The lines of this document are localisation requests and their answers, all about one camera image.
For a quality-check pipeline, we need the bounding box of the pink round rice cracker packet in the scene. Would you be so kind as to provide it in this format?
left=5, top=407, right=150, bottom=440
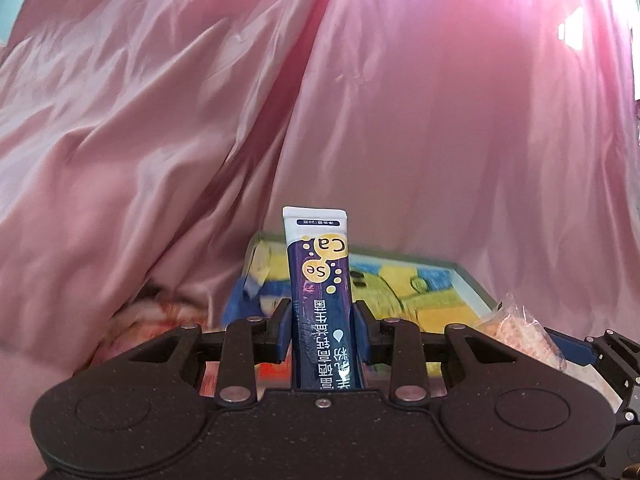
left=472, top=294, right=568, bottom=376

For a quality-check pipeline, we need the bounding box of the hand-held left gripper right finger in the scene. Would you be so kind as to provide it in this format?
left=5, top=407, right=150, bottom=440
left=354, top=301, right=521, bottom=405

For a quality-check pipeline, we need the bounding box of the pink duvet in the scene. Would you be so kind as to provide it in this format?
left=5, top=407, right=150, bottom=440
left=0, top=0, right=346, bottom=480

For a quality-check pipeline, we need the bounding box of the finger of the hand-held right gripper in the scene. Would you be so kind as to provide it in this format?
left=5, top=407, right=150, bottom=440
left=545, top=328, right=640, bottom=411

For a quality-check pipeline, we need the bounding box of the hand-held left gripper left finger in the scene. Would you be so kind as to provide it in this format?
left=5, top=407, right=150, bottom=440
left=107, top=299, right=293, bottom=407

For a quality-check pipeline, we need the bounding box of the grey box with cartoon lining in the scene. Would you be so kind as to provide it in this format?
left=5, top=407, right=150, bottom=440
left=222, top=231, right=502, bottom=376

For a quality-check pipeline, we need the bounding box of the dark blue stick packet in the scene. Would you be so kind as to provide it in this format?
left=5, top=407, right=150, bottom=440
left=282, top=206, right=368, bottom=392

